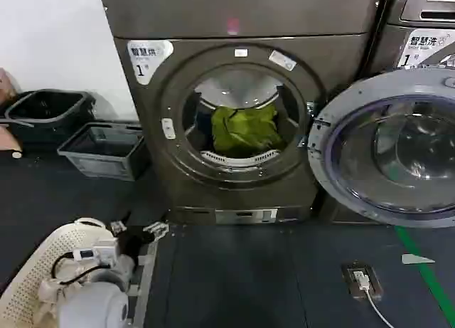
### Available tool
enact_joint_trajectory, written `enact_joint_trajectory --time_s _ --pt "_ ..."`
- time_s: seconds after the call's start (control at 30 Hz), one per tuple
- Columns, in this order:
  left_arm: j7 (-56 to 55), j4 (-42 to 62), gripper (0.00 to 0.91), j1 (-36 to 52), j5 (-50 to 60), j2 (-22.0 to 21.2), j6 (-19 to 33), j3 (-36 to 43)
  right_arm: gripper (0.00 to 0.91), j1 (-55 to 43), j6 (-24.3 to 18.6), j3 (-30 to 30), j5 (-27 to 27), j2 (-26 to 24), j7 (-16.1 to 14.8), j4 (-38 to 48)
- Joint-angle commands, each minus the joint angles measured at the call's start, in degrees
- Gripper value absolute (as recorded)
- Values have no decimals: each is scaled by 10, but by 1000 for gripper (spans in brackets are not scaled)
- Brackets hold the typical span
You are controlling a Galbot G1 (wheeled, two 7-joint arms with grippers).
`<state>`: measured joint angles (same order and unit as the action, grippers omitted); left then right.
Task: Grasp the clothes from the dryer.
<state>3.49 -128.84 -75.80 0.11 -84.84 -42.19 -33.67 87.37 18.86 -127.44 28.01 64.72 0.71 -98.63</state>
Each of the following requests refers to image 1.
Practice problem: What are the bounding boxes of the white curved lint filter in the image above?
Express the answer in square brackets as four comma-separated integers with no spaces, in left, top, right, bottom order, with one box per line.
[199,148,282,166]

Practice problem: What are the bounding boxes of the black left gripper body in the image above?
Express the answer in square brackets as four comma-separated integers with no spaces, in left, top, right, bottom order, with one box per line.
[118,226,155,263]

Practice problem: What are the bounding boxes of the metal floor socket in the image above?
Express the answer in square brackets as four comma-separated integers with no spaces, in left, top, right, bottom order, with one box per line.
[341,260,385,303]

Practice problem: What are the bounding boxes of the pink object by wall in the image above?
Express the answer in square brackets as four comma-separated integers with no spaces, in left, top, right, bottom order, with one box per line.
[0,67,23,159]

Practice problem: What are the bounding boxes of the white plug with cable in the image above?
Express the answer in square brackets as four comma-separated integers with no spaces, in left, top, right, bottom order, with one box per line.
[353,268,396,328]

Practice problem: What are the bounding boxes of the small white warning sticker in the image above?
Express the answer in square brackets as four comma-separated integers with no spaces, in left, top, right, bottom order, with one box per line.
[267,49,299,72]

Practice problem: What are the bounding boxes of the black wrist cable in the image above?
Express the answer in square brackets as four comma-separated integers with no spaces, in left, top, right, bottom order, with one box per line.
[50,251,77,278]
[59,265,108,285]

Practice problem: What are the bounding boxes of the grey front-load dryer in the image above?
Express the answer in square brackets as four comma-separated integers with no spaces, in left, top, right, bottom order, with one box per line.
[97,0,392,225]

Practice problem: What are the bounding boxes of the white arrow floor sticker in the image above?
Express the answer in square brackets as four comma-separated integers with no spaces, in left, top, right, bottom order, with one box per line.
[401,253,437,266]

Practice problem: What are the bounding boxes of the grey dryer with control drawer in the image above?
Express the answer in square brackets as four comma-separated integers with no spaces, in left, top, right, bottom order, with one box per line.
[368,0,455,80]

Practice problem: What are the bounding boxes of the white perforated laundry basket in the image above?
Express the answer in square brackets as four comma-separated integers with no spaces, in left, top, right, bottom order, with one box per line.
[0,217,159,328]

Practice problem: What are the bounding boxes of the green garment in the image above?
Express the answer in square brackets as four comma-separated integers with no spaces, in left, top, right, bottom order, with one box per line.
[210,103,286,159]

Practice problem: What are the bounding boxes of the grey plastic crate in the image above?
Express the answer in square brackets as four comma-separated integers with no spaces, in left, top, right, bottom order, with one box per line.
[57,122,149,181]

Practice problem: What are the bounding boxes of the white number label sticker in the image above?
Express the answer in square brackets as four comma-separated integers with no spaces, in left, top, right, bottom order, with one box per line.
[127,39,175,86]
[397,28,451,70]

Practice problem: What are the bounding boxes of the round glass dryer door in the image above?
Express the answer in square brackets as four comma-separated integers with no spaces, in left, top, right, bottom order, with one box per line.
[306,69,455,230]

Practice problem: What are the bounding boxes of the dark blue garment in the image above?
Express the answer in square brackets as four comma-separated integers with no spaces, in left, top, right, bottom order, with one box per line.
[194,106,215,152]

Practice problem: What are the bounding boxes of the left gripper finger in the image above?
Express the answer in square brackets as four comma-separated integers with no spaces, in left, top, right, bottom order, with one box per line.
[143,222,170,242]
[109,221,128,237]

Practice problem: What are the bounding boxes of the dark grey plastic bin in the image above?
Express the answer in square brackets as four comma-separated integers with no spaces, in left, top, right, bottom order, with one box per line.
[4,89,97,148]

